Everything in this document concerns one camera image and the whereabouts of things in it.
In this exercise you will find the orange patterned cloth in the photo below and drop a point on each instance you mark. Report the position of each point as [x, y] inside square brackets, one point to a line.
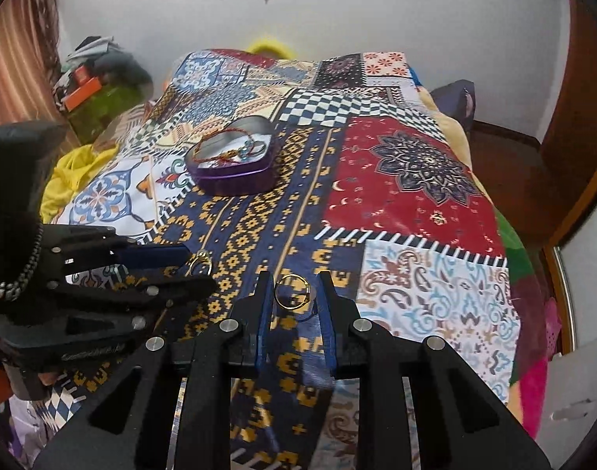
[127, 127]

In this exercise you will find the orange box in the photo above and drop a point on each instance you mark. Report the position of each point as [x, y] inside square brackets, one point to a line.
[83, 93]

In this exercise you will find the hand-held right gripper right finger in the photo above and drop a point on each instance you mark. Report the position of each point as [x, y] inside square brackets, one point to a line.
[328, 323]

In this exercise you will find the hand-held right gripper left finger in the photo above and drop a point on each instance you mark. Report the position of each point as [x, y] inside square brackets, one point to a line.
[262, 323]

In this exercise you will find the green bag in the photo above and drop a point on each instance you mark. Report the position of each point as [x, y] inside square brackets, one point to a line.
[107, 112]

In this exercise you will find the yellow cloth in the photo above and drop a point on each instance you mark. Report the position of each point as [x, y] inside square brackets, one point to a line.
[73, 171]

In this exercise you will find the dark blue pillow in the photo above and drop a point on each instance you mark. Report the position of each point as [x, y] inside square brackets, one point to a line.
[452, 103]

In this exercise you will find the yellow round cushion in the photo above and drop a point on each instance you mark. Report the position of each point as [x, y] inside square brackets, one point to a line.
[271, 44]

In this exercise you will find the pink blanket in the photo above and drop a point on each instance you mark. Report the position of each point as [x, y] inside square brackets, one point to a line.
[538, 377]

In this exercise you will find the beige blanket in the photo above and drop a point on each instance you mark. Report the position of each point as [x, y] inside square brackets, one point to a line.
[450, 142]

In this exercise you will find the brown striped curtain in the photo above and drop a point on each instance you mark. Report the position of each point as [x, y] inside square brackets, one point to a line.
[19, 58]

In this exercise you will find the colourful patchwork blanket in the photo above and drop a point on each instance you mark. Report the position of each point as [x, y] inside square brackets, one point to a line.
[416, 156]

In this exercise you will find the dark wooden door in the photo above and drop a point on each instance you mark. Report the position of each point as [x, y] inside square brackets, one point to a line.
[582, 132]

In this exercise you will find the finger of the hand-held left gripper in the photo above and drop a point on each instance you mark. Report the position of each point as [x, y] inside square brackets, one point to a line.
[191, 289]
[156, 256]

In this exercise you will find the pile of clothes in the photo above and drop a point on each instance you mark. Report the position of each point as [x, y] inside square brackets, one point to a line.
[107, 58]

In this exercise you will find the purple heart-shaped tin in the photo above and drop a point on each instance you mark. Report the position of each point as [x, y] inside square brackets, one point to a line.
[230, 181]

